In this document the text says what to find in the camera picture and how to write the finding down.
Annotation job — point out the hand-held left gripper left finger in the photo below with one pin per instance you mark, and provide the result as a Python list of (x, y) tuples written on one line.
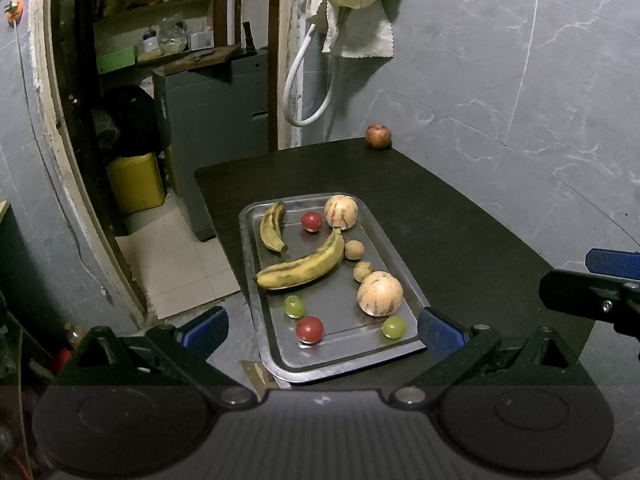
[(206, 327)]

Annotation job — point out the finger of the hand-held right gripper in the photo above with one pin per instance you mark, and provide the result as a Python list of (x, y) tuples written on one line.
[(612, 262), (570, 290)]

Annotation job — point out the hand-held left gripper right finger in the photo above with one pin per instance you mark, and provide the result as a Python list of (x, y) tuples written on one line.
[(440, 332)]

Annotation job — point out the green grape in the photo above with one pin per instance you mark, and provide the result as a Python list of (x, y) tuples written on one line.
[(393, 327), (294, 306)]

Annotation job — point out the striped pale melon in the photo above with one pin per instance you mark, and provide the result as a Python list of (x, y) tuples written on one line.
[(341, 211), (380, 293)]

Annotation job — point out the metal tray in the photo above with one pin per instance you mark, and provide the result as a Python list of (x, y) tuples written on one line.
[(350, 342)]

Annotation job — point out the brown longan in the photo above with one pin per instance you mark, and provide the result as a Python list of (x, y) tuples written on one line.
[(354, 250), (363, 271)]

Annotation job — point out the red cherry tomato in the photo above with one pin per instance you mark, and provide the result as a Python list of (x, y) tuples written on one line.
[(309, 329), (311, 221)]

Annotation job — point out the long yellow banana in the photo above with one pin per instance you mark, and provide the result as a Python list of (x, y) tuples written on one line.
[(305, 267)]

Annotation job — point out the short spotted banana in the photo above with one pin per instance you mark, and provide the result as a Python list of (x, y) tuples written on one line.
[(272, 225)]

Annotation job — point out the yellow jerry can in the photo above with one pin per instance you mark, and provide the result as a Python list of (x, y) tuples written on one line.
[(135, 185)]

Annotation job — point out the grey cabinet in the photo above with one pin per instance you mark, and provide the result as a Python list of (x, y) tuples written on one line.
[(215, 130)]

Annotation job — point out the black bag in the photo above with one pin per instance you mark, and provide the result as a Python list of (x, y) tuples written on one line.
[(132, 120)]

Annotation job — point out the wooden board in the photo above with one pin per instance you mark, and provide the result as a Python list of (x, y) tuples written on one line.
[(202, 60)]

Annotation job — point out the green box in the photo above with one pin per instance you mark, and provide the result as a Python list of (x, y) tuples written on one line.
[(116, 60)]

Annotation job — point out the small white box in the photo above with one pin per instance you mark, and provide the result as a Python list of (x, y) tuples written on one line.
[(201, 38)]

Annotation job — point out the small white bottle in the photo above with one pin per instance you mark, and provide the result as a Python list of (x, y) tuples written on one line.
[(150, 41)]

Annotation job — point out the clear plastic bag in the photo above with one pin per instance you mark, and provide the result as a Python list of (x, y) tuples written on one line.
[(172, 34)]

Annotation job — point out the white hanging cloth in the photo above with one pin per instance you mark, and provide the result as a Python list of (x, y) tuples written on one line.
[(367, 37)]

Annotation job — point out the orange wall hook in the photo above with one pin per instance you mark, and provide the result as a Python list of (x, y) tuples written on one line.
[(14, 10)]

